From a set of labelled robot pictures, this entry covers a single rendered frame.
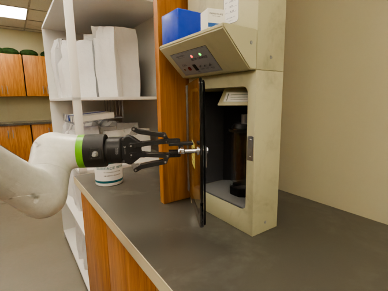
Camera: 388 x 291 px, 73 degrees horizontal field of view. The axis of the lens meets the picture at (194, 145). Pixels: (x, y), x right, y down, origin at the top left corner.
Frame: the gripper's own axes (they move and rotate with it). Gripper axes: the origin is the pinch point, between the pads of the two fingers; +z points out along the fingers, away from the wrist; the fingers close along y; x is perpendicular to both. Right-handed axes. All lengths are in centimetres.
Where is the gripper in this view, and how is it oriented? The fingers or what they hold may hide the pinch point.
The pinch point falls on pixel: (181, 147)
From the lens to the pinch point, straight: 76.0
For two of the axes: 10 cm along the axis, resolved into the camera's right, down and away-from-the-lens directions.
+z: 9.9, -0.4, 1.3
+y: -0.1, -9.9, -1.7
